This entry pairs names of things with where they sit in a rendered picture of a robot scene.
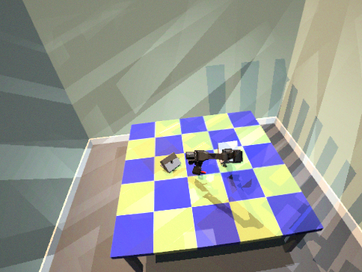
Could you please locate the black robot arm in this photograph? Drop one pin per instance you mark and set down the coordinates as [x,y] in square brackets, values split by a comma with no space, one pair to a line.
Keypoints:
[226,155]

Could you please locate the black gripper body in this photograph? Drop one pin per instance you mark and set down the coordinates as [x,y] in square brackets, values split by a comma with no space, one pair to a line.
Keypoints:
[197,169]

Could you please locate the grey sloped panel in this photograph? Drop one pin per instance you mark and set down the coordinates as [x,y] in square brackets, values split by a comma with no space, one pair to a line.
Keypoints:
[170,162]

